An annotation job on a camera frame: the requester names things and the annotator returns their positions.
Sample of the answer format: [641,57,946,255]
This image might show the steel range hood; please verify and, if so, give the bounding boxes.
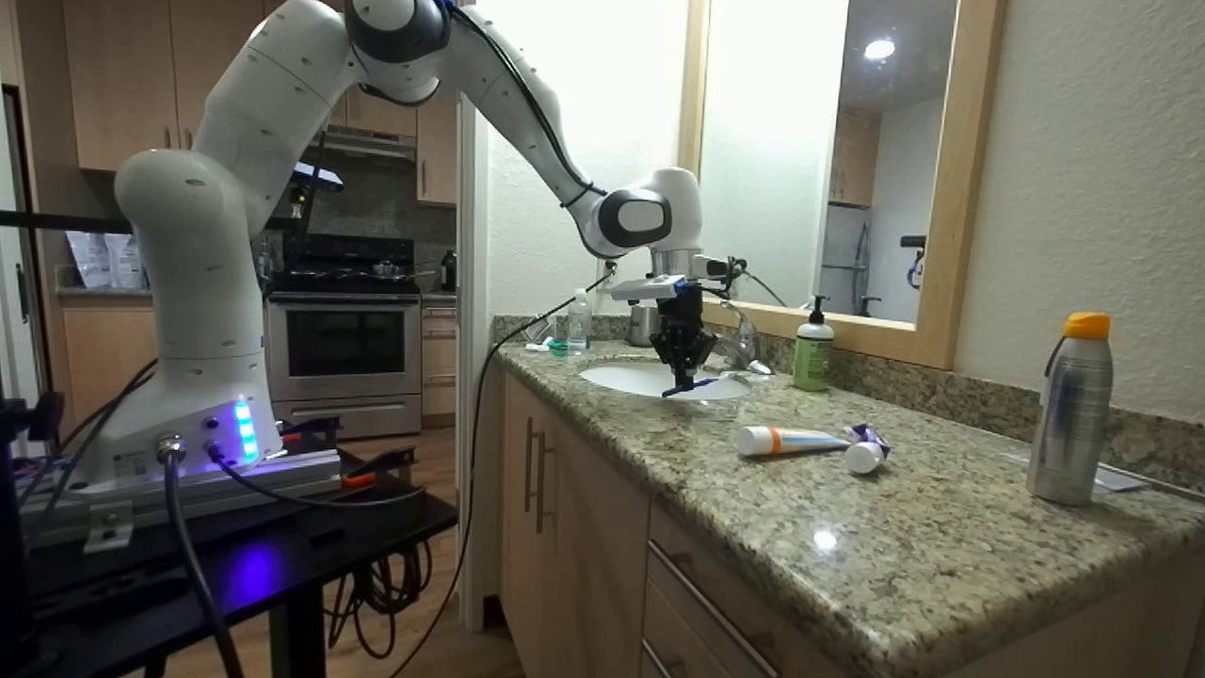
[299,122,425,165]

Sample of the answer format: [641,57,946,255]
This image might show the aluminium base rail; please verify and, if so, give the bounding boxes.
[16,445,352,558]

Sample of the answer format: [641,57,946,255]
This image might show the white oval sink basin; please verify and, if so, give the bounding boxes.
[577,354,759,408]

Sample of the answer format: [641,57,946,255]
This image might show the stainless steel oven range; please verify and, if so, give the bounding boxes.
[259,229,429,445]

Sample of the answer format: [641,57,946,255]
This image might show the white door frame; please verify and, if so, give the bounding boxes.
[451,92,504,634]

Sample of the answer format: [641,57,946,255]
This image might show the black robot cart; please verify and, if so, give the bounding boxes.
[0,484,464,678]

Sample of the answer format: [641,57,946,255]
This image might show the metal drawer handle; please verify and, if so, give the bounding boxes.
[638,637,681,678]
[643,539,785,678]

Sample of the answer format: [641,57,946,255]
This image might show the purple white tube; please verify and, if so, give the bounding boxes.
[843,423,896,484]

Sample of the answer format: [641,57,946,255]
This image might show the black base cable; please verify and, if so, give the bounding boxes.
[155,436,248,678]
[205,441,425,512]

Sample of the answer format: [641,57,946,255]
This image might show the wooden kitchen wall cabinets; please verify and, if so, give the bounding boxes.
[62,0,464,210]

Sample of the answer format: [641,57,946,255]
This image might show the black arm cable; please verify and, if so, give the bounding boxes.
[446,0,627,275]

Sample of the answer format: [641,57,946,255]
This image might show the black power cord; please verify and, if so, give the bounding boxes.
[390,266,617,678]

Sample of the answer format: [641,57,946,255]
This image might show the orange black clamp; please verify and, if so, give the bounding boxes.
[331,460,417,500]

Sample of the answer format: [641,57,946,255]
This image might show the white toothpaste tube orange band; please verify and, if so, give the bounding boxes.
[734,423,854,462]

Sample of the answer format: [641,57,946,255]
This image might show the green soap pump bottle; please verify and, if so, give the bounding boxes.
[786,293,840,396]

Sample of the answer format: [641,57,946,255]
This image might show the metal cabinet door handle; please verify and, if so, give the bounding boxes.
[537,426,558,539]
[522,418,544,521]

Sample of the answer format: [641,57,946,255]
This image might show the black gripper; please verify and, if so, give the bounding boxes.
[652,286,715,391]

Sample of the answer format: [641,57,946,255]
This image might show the black cable bundle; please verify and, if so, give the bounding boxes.
[319,539,439,662]

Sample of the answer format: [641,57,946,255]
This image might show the clear plastic water bottle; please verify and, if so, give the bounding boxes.
[563,293,594,354]

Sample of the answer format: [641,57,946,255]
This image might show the wood framed wall mirror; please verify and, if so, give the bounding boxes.
[676,0,1010,372]

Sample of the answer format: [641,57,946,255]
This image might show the wooden vanity granite top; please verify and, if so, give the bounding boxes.
[488,312,1205,678]

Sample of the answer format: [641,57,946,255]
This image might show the chrome faucet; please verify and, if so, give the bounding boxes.
[707,307,778,381]

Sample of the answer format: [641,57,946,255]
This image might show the silver spray bottle orange cap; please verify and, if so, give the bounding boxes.
[1027,310,1120,512]

